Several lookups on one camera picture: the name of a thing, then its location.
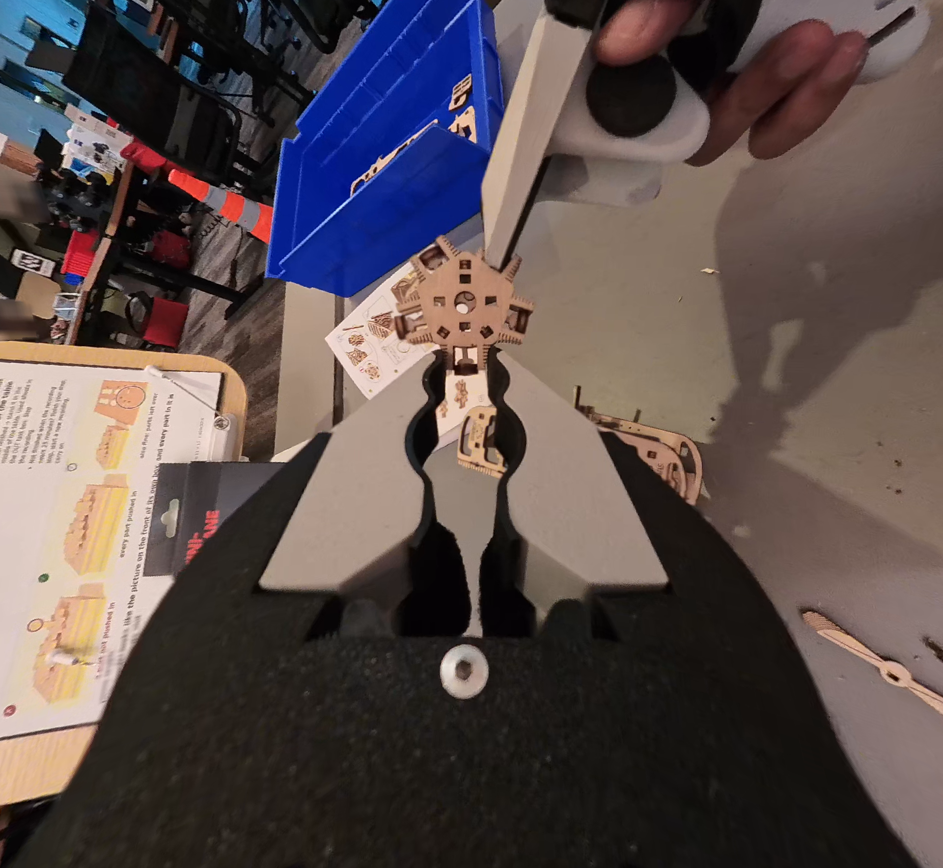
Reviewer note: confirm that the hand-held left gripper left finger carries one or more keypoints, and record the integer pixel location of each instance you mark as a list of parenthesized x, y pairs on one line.
[(346, 507)]

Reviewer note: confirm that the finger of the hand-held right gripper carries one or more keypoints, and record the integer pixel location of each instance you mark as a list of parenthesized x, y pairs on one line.
[(530, 131)]

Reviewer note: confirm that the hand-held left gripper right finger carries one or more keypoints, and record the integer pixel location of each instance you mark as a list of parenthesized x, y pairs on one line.
[(582, 507)]

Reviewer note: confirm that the wooden biplane model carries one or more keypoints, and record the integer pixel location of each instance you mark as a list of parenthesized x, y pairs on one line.
[(479, 452)]

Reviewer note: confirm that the wooden radial engine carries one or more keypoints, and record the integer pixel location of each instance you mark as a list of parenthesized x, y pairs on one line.
[(451, 279)]

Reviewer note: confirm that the person's right hand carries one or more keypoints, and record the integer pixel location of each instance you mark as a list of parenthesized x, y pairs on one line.
[(796, 87)]

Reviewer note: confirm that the black model kit box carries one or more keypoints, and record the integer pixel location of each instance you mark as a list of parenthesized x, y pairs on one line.
[(221, 492)]

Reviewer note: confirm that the instruction booklet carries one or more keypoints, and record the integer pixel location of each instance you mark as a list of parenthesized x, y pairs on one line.
[(368, 352)]

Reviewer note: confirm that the wooden parts sheet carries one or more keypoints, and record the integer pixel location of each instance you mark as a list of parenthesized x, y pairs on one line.
[(372, 172)]

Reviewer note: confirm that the blue plastic bin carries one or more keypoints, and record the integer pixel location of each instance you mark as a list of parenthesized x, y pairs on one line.
[(368, 235)]

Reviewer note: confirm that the orange striped traffic cone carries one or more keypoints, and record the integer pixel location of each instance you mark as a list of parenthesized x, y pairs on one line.
[(228, 209)]

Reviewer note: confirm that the black office chair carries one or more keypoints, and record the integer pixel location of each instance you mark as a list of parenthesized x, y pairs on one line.
[(147, 95)]

